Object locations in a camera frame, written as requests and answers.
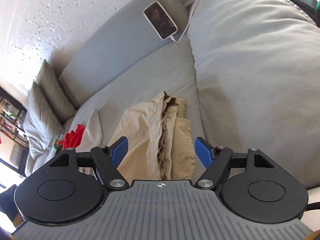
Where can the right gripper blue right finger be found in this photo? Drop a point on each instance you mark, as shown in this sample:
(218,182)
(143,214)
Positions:
(215,160)

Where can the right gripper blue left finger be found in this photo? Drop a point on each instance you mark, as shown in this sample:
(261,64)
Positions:
(107,160)

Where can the khaki cargo pants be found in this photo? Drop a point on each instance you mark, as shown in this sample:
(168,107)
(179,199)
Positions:
(160,143)

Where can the beige sweatshirt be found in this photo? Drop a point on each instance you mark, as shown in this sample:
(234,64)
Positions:
(92,135)

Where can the red garment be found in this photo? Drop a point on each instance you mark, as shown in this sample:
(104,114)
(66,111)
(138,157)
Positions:
(72,139)

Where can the front grey throw pillow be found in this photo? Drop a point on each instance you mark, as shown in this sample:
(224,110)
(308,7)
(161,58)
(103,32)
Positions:
(41,125)

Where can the grey throw pillow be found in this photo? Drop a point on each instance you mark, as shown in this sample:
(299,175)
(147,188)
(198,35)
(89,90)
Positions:
(41,125)
(47,81)

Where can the rear grey throw pillow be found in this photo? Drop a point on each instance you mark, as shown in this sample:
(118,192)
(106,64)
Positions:
(47,81)

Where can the black bookshelf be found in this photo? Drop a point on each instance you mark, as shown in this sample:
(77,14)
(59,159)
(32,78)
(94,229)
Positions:
(14,142)

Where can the person's knee in beige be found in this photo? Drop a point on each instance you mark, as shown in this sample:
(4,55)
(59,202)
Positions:
(311,217)

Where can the white smartphone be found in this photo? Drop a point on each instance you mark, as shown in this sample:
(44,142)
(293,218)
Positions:
(160,20)

